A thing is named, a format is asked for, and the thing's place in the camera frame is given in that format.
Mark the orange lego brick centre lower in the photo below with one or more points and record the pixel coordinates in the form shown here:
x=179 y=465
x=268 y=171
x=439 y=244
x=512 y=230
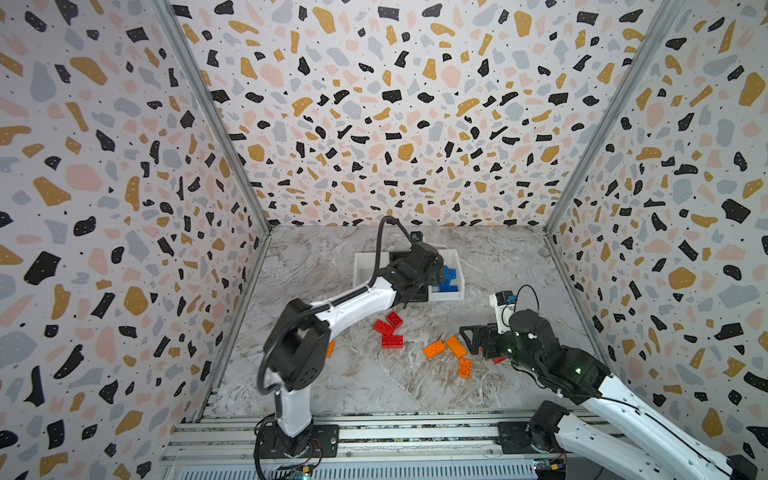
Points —
x=464 y=368

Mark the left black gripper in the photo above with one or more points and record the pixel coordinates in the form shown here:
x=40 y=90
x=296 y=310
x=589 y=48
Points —
x=437 y=273

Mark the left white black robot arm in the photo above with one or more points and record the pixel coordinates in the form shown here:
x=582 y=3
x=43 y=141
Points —
x=296 y=349

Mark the orange lego brick centre upper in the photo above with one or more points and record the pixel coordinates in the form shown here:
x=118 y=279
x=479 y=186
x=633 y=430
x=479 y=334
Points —
x=456 y=347

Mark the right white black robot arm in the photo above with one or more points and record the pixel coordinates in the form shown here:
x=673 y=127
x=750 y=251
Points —
x=651 y=447

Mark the blue lego brick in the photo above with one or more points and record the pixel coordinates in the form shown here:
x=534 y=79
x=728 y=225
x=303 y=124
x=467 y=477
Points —
x=446 y=288
x=449 y=275

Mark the black middle bin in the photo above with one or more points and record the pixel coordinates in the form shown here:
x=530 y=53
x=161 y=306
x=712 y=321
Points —
x=422 y=294

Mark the left white bin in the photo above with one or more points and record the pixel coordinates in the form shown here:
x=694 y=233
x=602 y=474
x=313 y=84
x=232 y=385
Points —
x=364 y=266

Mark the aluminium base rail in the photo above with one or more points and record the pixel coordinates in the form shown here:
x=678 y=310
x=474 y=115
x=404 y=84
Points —
x=486 y=445

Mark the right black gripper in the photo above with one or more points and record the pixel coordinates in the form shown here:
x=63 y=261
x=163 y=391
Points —
x=489 y=341

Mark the orange lego brick centre left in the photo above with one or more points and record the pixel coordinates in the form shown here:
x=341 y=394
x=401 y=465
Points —
x=434 y=349

